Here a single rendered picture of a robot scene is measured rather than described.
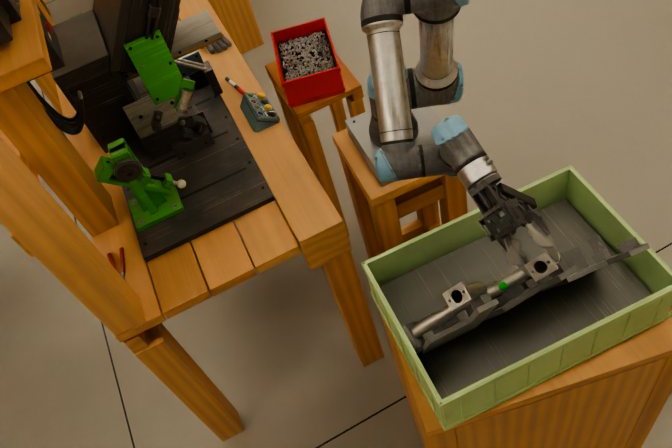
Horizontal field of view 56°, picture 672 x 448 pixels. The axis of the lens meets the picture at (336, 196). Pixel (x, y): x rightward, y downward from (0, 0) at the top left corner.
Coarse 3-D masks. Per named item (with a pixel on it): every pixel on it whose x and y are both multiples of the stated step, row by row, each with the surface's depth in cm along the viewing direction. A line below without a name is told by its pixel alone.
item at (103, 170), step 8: (104, 160) 177; (96, 168) 178; (104, 168) 175; (112, 168) 176; (96, 176) 177; (104, 176) 176; (112, 176) 180; (144, 176) 183; (152, 176) 186; (160, 176) 189; (168, 176) 190; (120, 184) 181; (128, 184) 182; (144, 184) 185; (152, 184) 187; (160, 184) 189; (168, 184) 189; (160, 192) 189; (168, 192) 190
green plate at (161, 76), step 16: (160, 32) 190; (128, 48) 189; (144, 48) 190; (160, 48) 192; (144, 64) 193; (160, 64) 194; (144, 80) 195; (160, 80) 197; (176, 80) 198; (160, 96) 199
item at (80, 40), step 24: (72, 24) 208; (96, 24) 205; (72, 48) 199; (96, 48) 196; (72, 72) 192; (96, 72) 195; (120, 72) 201; (72, 96) 196; (96, 96) 200; (120, 96) 203; (96, 120) 206; (120, 120) 209
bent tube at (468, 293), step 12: (456, 288) 125; (468, 288) 127; (480, 288) 129; (456, 300) 127; (468, 300) 123; (444, 312) 142; (456, 312) 141; (420, 324) 146; (432, 324) 144; (420, 336) 147
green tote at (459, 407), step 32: (544, 192) 170; (576, 192) 168; (448, 224) 163; (608, 224) 159; (384, 256) 161; (416, 256) 167; (640, 256) 152; (608, 320) 139; (640, 320) 147; (544, 352) 137; (576, 352) 145; (480, 384) 136; (512, 384) 143; (448, 416) 142
